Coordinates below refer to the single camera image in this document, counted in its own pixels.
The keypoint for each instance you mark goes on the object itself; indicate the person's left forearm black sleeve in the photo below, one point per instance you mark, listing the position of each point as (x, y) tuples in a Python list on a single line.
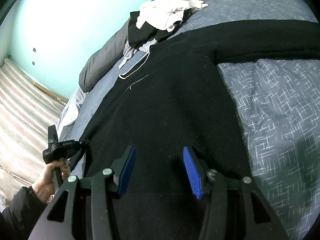
[(20, 217)]

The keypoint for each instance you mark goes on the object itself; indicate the black sweater white trim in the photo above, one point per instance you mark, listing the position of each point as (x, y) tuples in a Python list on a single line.
[(178, 99)]

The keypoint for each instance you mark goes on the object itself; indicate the person's left hand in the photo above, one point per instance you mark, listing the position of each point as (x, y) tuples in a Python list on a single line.
[(43, 187)]

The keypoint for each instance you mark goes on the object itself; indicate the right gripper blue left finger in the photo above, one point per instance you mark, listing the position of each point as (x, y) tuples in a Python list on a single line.
[(82, 208)]

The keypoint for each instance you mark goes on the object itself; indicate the dark grey long pillow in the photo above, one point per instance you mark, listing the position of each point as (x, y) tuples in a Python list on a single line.
[(119, 46)]

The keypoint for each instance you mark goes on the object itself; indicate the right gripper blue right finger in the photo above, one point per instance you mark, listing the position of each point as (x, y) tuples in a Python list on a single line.
[(236, 208)]

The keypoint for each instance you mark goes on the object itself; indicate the beige striped curtain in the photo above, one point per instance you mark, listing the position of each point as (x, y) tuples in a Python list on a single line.
[(26, 113)]

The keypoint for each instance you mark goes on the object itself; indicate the white garment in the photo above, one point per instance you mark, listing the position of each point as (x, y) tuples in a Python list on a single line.
[(166, 14)]

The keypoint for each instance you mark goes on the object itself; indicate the light grey duvet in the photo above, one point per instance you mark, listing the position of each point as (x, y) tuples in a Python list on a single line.
[(69, 114)]

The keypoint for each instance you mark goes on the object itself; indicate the black garment in pile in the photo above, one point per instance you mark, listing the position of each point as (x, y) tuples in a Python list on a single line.
[(138, 37)]

